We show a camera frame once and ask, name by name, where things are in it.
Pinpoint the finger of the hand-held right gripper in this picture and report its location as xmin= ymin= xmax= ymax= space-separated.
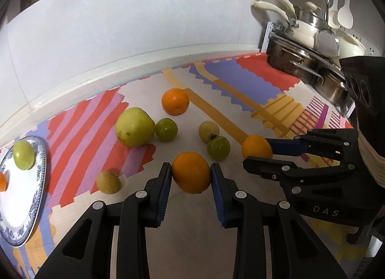
xmin=242 ymin=155 xmax=357 ymax=191
xmin=264 ymin=128 xmax=360 ymax=163

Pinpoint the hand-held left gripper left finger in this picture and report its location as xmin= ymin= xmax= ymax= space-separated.
xmin=35 ymin=161 xmax=173 ymax=279

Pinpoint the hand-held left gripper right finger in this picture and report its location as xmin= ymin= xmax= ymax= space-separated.
xmin=210 ymin=163 xmax=349 ymax=279

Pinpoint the orange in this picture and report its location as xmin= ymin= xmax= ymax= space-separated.
xmin=161 ymin=88 xmax=190 ymax=116
xmin=171 ymin=152 xmax=211 ymax=194
xmin=242 ymin=135 xmax=274 ymax=162

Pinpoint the green tomato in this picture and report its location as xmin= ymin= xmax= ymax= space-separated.
xmin=155 ymin=118 xmax=178 ymax=142
xmin=206 ymin=135 xmax=231 ymax=160

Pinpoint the large yellow-green pear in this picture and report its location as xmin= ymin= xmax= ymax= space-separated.
xmin=115 ymin=107 xmax=156 ymax=148

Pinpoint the blue patterned white plate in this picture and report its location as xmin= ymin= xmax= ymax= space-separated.
xmin=0 ymin=136 xmax=49 ymax=248

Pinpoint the brown kiwi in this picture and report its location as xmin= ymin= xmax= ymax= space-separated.
xmin=96 ymin=170 xmax=122 ymax=194

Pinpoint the pale yellow round fruit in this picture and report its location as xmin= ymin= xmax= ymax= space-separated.
xmin=198 ymin=120 xmax=220 ymax=143

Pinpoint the steel pot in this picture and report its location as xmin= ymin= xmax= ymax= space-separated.
xmin=314 ymin=66 xmax=352 ymax=104

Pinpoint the colourful striped foam mat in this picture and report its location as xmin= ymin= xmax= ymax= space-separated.
xmin=0 ymin=53 xmax=385 ymax=279

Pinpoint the steel spatula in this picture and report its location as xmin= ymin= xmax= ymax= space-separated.
xmin=315 ymin=28 xmax=340 ymax=57

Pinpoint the white pot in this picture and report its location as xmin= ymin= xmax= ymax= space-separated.
xmin=334 ymin=27 xmax=366 ymax=60

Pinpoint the white rice paddle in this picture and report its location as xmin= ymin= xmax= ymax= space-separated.
xmin=337 ymin=0 xmax=353 ymax=30

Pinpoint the small green apple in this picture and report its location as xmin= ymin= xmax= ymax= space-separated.
xmin=12 ymin=140 xmax=36 ymax=171

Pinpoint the steel pan with handle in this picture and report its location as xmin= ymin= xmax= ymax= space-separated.
xmin=266 ymin=38 xmax=325 ymax=86

